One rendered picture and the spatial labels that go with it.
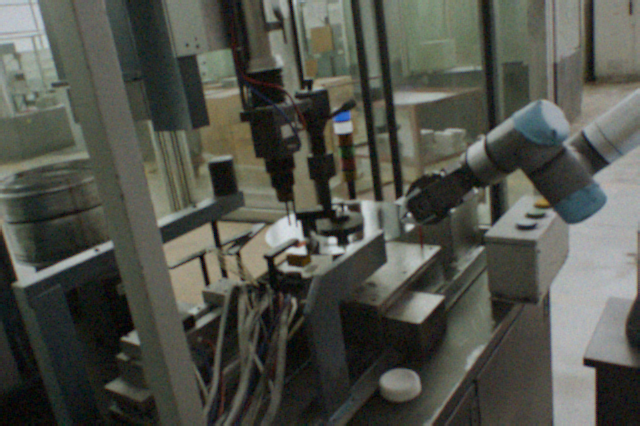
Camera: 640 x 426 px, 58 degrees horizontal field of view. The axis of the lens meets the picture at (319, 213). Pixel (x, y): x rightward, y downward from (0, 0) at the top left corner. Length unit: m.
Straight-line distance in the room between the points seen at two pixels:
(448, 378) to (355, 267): 0.26
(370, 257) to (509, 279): 0.38
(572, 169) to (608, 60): 8.59
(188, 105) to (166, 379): 0.57
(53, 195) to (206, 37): 0.68
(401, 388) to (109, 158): 0.65
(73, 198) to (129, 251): 0.95
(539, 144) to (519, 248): 0.38
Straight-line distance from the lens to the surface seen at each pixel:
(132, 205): 0.60
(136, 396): 1.10
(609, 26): 9.50
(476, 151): 0.99
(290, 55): 1.80
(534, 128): 0.92
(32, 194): 1.56
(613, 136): 1.06
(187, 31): 1.06
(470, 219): 1.54
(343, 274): 0.96
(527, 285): 1.30
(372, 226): 1.23
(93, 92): 0.58
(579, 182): 0.96
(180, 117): 1.12
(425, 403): 1.03
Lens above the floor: 1.36
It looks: 17 degrees down
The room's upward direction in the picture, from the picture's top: 9 degrees counter-clockwise
